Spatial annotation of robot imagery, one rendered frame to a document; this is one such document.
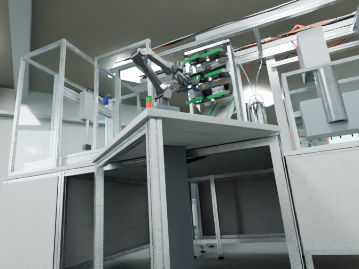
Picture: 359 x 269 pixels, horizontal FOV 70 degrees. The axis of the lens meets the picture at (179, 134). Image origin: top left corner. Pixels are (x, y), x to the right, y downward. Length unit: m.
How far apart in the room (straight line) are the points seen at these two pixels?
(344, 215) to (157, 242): 1.49
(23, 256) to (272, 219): 2.34
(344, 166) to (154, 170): 1.53
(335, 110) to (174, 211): 1.52
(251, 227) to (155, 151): 2.38
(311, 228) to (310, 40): 1.55
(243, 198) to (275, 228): 0.45
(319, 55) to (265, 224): 1.80
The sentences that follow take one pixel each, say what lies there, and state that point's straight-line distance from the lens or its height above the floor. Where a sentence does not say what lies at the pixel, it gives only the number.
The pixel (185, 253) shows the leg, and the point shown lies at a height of 0.30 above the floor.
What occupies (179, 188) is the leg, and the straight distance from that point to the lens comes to 1.32.
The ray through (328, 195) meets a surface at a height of 0.52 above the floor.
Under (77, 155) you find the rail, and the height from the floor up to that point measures 0.94.
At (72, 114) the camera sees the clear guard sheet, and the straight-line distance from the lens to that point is 3.10.
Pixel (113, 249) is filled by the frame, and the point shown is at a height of 0.21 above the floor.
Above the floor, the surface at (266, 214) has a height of 0.37.
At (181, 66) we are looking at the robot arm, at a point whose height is 1.39.
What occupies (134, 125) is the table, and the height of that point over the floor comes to 0.83.
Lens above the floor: 0.51
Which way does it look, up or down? 16 degrees up
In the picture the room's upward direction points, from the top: 4 degrees counter-clockwise
